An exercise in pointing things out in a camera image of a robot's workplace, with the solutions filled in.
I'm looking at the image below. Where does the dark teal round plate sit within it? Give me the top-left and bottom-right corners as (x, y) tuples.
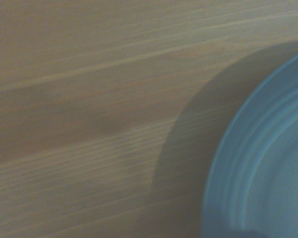
(200, 48), (298, 238)

